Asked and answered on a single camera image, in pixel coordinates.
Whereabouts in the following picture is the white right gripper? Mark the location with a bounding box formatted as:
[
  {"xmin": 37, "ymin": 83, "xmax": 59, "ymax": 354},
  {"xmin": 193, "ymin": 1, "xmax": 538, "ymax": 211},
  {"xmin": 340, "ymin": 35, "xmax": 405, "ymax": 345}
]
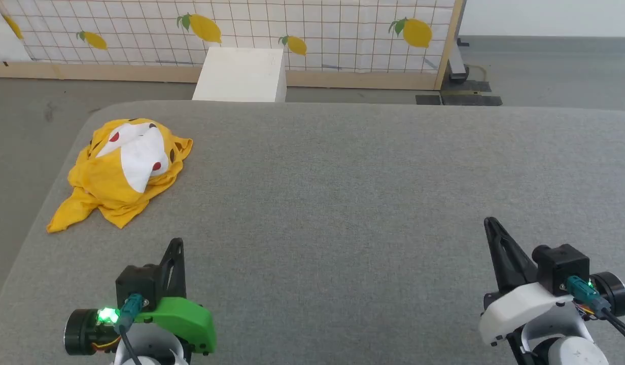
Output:
[{"xmin": 479, "ymin": 217, "xmax": 579, "ymax": 346}]

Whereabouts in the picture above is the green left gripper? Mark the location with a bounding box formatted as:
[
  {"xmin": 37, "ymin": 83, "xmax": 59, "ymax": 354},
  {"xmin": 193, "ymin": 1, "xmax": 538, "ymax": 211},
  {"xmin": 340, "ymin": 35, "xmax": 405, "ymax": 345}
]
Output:
[{"xmin": 134, "ymin": 238, "xmax": 217, "ymax": 354}]

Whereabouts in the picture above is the yellow tiger face shirt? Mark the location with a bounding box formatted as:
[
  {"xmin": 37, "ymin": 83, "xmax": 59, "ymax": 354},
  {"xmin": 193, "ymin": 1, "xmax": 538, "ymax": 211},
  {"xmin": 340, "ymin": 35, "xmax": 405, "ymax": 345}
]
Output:
[{"xmin": 47, "ymin": 118, "xmax": 194, "ymax": 234}]

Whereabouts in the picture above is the grey metal stand foot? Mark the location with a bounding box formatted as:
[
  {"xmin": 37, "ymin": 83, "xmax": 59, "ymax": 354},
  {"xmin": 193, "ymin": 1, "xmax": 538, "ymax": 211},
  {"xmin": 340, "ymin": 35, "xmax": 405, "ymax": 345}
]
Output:
[{"xmin": 447, "ymin": 38, "xmax": 470, "ymax": 84}]

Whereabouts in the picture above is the white rectangular box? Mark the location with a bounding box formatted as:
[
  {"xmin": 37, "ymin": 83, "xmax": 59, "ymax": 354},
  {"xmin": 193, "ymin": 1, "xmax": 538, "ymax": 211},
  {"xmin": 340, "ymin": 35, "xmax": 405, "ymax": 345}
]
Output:
[{"xmin": 192, "ymin": 47, "xmax": 288, "ymax": 102}]

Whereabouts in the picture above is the lemon print partition screen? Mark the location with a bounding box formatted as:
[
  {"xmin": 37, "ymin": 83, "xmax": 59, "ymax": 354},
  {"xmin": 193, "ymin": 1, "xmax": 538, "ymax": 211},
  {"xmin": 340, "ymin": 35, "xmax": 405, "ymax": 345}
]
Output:
[{"xmin": 0, "ymin": 0, "xmax": 465, "ymax": 91}]

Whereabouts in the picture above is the left arm teal plug cable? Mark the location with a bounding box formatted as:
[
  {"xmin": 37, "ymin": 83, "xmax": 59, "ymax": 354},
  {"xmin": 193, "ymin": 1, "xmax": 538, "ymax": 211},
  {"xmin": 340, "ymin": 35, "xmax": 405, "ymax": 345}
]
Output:
[{"xmin": 117, "ymin": 293, "xmax": 145, "ymax": 365}]

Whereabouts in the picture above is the arm teal plug cable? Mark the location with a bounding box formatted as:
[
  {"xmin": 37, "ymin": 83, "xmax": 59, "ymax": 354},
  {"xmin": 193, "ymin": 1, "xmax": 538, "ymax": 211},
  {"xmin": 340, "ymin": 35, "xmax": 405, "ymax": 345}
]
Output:
[
  {"xmin": 566, "ymin": 276, "xmax": 625, "ymax": 353},
  {"xmin": 117, "ymin": 293, "xmax": 145, "ymax": 365}
]

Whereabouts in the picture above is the right arm teal plug cable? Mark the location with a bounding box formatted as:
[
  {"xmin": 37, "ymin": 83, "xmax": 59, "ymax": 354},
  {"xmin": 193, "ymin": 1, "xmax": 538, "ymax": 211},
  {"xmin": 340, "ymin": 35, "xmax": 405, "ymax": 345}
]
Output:
[{"xmin": 566, "ymin": 276, "xmax": 625, "ymax": 353}]

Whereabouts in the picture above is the black floor base plate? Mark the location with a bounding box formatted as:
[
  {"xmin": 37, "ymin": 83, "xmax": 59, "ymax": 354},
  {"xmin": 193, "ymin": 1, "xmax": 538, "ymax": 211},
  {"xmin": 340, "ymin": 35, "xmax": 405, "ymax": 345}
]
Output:
[{"xmin": 441, "ymin": 80, "xmax": 502, "ymax": 106}]

